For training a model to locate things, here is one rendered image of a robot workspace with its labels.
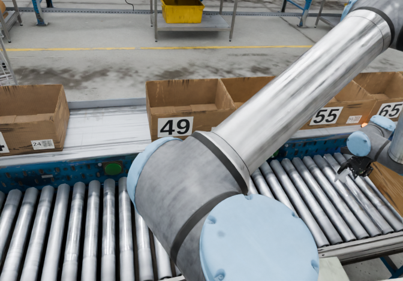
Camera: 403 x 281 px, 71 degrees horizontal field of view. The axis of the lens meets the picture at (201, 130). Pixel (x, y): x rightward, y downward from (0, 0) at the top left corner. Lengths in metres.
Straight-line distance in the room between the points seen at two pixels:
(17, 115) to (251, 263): 1.45
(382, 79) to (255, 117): 1.72
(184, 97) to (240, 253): 1.27
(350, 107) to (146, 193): 1.37
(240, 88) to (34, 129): 1.03
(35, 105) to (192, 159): 1.23
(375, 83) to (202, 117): 1.26
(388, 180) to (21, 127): 1.62
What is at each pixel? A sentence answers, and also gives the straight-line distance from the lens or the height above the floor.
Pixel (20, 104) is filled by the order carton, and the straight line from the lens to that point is 1.62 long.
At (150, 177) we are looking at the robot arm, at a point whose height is 1.42.
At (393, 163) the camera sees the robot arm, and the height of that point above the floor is 1.14.
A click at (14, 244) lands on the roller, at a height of 0.75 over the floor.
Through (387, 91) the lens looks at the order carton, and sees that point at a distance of 2.26.
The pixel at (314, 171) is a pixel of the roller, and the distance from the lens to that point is 1.60.
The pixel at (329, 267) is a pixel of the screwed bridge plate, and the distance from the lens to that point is 1.28.
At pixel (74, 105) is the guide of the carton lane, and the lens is 1.61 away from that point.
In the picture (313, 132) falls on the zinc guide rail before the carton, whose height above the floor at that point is 0.89.
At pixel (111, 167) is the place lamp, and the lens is 1.33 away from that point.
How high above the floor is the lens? 1.78
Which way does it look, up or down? 38 degrees down
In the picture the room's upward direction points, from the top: 6 degrees clockwise
